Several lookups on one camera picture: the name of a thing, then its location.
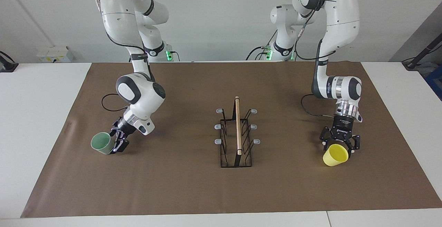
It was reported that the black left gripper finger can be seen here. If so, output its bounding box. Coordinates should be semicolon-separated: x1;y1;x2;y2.
320;127;334;150
347;135;361;158

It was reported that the yellow plastic cup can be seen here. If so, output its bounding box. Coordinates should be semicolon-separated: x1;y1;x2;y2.
323;144;348;167

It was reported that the pale green plastic cup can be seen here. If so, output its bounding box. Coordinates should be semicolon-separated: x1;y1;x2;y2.
90;132;114;155

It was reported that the brown paper table mat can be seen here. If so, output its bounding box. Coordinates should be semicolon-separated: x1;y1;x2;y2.
21;61;442;218

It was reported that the white power socket box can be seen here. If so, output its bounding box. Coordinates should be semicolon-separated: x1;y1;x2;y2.
36;46;75;63

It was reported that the blue crate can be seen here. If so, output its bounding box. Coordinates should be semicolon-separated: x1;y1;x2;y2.
425;65;442;101

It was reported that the black stand pole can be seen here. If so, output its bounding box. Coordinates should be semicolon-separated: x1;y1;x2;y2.
402;33;442;70

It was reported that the black table clamp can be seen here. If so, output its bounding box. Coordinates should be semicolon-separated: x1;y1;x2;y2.
0;51;19;73

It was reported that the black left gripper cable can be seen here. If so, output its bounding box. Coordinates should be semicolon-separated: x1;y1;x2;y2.
292;0;337;118

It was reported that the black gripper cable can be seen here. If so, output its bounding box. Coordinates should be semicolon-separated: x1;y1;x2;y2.
292;0;337;118
90;0;152;112

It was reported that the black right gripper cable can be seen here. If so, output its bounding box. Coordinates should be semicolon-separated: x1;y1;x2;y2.
90;0;152;112

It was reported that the black wire cup rack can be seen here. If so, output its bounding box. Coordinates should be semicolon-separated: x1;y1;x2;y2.
215;96;261;168

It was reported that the black left arm base cable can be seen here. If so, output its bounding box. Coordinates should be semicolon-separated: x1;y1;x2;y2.
246;46;273;61

